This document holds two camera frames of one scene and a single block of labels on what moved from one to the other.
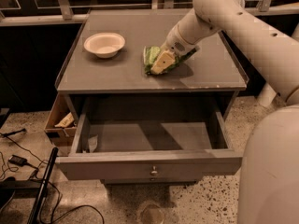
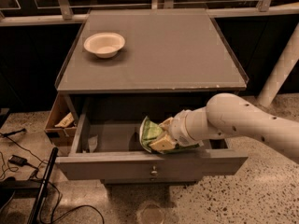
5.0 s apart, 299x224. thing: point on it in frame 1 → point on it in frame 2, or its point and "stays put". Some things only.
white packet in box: (69, 119) stays put
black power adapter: (19, 161) stays put
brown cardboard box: (60, 136) stays put
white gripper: (177, 46) → (178, 130)
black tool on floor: (7, 134) stays put
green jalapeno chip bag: (150, 54) → (149, 131)
